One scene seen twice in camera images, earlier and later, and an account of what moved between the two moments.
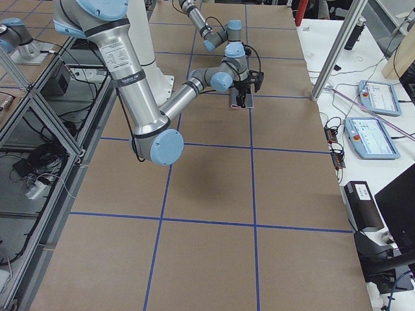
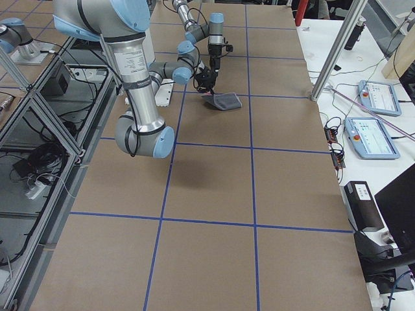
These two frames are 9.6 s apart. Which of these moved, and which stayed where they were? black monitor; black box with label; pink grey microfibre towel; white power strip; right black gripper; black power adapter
Moved: right black gripper; pink grey microfibre towel
Stayed: black power adapter; black box with label; black monitor; white power strip
